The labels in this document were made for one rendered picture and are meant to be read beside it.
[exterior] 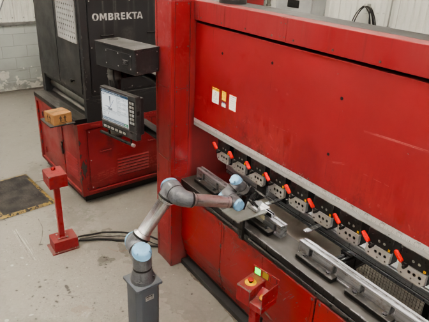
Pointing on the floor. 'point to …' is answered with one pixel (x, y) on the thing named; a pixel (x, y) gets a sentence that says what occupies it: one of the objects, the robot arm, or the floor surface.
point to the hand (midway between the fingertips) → (256, 207)
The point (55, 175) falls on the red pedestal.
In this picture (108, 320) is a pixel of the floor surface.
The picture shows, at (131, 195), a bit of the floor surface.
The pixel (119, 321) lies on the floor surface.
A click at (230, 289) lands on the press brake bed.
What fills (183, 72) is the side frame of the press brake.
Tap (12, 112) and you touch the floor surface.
